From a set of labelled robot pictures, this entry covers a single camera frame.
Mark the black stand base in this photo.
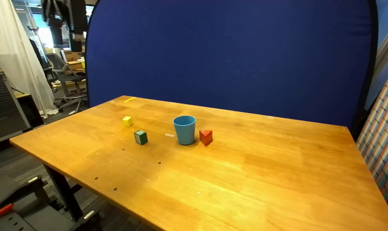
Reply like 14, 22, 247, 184
0, 175, 102, 231

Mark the orange block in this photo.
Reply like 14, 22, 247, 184
199, 130, 213, 146

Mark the orange clamp handle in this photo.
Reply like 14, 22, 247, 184
0, 203, 14, 221

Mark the black equipment case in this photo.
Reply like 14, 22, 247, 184
0, 71, 32, 146

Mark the office chair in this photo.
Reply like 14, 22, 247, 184
45, 53, 88, 113

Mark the white curtain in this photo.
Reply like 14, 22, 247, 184
0, 0, 55, 113

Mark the green block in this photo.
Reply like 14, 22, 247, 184
134, 130, 148, 145

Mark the blue backdrop screen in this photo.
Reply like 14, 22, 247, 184
85, 0, 379, 139

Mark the blue cup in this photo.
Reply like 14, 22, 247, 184
173, 115, 196, 146

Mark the colourful patterned panel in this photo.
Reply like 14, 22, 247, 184
356, 56, 388, 227

